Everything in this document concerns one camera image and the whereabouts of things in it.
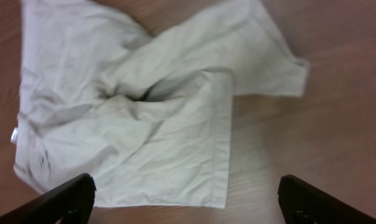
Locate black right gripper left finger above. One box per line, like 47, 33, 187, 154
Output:
0, 173, 96, 224

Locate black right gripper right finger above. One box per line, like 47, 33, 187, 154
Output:
278, 175, 376, 224

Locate beige khaki shorts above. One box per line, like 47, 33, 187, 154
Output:
12, 0, 308, 208

